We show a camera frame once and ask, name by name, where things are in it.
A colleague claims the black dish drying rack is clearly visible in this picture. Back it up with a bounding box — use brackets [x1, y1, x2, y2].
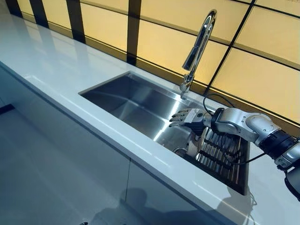
[194, 127, 250, 196]

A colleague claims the chrome gooseneck kitchen faucet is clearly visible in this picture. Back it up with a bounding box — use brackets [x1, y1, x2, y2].
[179, 9, 218, 100]

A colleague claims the steel sink drain strainer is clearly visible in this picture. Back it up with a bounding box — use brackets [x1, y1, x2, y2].
[173, 147, 188, 157]

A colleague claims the cream round ceramic plate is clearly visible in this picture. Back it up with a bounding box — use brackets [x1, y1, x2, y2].
[186, 131, 208, 157]

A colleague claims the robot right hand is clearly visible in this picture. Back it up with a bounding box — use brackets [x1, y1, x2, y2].
[168, 108, 211, 136]

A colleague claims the stainless steel sink basin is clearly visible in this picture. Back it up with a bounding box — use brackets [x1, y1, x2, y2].
[78, 71, 250, 196]

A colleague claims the white narrow cabinet door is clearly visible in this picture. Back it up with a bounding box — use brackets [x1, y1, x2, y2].
[126, 159, 235, 225]

